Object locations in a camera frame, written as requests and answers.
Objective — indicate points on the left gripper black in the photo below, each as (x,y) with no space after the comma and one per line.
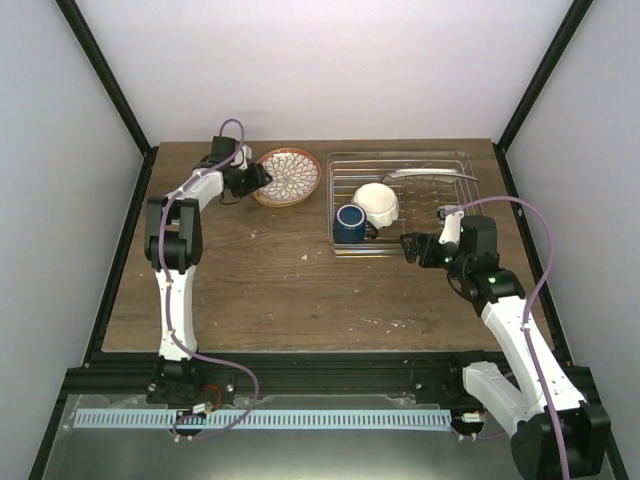
(255,180)

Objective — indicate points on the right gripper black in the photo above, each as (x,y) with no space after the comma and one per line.
(419,240)

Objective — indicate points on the patterned round plate orange rim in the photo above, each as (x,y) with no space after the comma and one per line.
(295,174)

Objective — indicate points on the white scalloped bowl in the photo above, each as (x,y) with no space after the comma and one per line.
(379,202)

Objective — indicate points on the metal wire dish rack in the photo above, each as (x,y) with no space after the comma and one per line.
(426,183)

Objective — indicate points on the dark blue mug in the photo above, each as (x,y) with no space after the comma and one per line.
(351,226)

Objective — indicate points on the cream rectangular plate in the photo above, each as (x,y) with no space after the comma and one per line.
(437,174)

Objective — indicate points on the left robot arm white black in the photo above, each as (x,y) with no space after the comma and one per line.
(174,245)

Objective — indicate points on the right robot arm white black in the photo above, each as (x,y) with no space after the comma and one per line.
(554,431)

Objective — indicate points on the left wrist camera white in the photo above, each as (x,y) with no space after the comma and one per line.
(242,158)

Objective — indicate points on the light blue slotted cable duct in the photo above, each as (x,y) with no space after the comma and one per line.
(271,419)

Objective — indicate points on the black aluminium frame rail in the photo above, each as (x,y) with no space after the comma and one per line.
(430,377)

